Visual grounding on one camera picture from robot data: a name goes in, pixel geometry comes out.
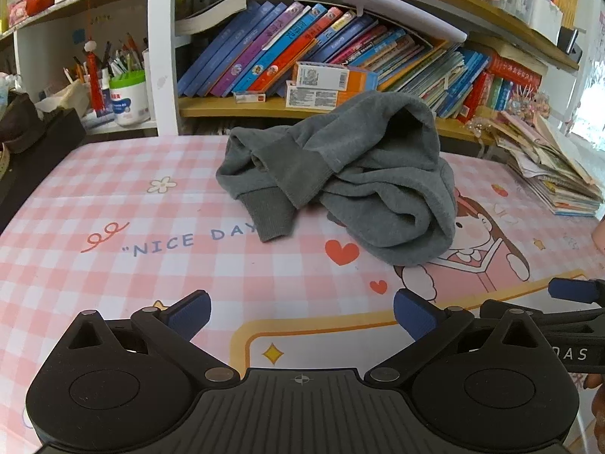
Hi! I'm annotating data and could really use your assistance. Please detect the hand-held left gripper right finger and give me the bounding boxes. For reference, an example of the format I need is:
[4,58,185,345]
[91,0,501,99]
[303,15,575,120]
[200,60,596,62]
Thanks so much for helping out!
[365,288,544,389]

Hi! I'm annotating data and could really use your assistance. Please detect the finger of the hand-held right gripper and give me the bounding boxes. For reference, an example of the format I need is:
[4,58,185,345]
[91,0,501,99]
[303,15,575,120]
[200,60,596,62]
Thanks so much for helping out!
[548,278,605,304]
[479,299,544,320]

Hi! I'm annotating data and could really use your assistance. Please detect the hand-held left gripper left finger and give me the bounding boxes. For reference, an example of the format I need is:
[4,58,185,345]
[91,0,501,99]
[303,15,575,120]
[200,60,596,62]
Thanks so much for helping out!
[63,289,242,389]

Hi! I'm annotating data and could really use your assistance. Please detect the grey sweater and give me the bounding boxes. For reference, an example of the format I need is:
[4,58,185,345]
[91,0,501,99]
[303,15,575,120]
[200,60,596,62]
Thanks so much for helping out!
[216,91,458,267]

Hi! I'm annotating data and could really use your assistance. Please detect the person's right hand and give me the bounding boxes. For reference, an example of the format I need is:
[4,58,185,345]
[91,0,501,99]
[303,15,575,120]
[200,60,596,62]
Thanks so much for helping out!
[583,373,605,429]

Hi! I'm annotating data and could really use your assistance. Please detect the pile of paper booklets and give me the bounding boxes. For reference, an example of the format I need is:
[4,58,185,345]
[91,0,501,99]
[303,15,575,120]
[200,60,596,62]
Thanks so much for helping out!
[465,104,603,218]

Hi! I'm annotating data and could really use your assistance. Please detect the pink checked tablecloth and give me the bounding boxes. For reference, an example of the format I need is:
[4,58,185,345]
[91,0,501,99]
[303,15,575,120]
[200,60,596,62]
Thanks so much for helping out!
[0,135,605,454]

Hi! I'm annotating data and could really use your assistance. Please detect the dark bag on left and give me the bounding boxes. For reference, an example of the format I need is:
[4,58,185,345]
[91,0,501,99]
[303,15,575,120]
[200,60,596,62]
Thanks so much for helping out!
[0,108,87,232]

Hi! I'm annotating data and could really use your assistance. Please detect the white jar green lid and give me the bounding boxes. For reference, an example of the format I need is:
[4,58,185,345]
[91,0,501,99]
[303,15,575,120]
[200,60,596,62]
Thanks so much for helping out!
[109,70,151,127]

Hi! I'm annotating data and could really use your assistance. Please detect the orange white box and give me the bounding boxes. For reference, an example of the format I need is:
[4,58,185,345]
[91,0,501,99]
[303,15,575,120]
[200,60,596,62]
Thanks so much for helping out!
[285,80,374,109]
[292,61,379,92]

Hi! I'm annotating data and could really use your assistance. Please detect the red tassel ornament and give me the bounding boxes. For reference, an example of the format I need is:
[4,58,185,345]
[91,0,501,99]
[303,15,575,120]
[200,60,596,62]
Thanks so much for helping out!
[84,40,104,112]

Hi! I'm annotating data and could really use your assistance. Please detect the brown bag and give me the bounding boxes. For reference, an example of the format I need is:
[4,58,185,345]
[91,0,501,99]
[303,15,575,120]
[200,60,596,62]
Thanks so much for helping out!
[0,91,41,154]

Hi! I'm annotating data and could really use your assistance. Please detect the white wooden bookshelf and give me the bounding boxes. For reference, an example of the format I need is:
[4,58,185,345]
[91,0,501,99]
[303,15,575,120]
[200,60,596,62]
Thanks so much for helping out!
[0,0,587,145]

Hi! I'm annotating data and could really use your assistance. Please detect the bunch of pens and pencils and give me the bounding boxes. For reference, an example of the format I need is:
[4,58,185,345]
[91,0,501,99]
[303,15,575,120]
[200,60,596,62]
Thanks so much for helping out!
[64,33,145,83]

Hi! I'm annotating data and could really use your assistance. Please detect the row of colourful books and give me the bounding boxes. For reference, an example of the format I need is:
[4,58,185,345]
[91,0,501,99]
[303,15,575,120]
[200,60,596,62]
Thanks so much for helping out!
[177,0,544,124]

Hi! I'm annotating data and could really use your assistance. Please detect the white flat case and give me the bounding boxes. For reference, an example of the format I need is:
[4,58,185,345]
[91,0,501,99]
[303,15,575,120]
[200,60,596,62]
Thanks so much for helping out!
[338,0,468,43]

